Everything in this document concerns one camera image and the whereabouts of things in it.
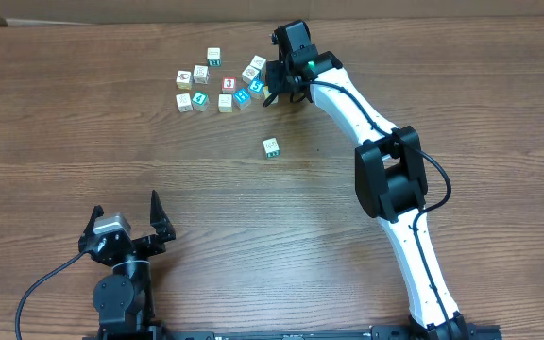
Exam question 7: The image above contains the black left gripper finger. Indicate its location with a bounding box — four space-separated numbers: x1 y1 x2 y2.
150 190 176 242
82 205 104 236

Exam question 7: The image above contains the white block red drawing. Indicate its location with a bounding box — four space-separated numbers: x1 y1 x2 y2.
263 138 280 158

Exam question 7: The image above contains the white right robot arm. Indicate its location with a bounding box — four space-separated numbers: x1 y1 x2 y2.
264 20 463 339

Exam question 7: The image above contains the yellow-top letter P block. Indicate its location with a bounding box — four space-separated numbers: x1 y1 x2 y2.
263 86 279 107

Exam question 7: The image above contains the white-top wooden block rear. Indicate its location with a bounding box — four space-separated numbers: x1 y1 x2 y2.
250 55 266 74

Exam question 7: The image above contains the blue number 5 block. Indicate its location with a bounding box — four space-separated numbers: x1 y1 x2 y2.
248 79 265 99

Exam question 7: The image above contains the plain wooden picture block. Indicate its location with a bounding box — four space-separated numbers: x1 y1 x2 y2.
242 66 261 85

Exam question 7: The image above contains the blue-top wooden block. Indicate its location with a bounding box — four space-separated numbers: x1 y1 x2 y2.
232 88 251 110

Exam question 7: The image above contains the red number 3 block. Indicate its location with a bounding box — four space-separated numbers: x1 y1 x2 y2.
221 77 236 94

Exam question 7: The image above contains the yellow-framed blue picture block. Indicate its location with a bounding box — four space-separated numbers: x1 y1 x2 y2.
218 93 233 113

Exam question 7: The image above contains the green letter R block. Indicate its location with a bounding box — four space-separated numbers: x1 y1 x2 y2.
207 47 222 67

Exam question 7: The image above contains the leaf picture wooden block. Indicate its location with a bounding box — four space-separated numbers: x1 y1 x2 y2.
193 65 210 84

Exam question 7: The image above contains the green number 4 block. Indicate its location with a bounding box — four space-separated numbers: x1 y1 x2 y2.
192 91 210 111

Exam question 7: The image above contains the yellow-sided boot picture block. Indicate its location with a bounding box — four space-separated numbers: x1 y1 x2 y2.
176 70 193 90

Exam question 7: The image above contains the butterfly picture wooden block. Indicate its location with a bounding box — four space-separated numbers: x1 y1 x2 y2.
176 93 194 112

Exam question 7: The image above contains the cardboard back panel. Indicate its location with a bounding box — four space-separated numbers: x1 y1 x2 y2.
0 0 544 26

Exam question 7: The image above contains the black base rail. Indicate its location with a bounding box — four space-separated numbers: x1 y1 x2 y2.
82 323 503 340

